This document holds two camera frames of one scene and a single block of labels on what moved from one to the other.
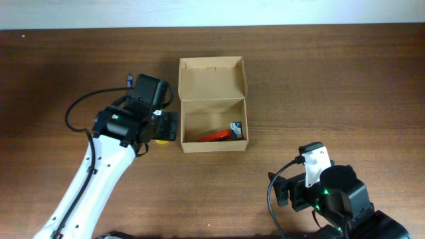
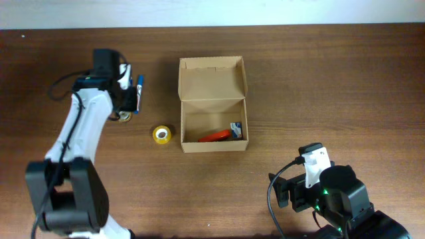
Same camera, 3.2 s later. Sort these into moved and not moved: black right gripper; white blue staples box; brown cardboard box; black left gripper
Moved: black left gripper
Not moved: black right gripper; white blue staples box; brown cardboard box
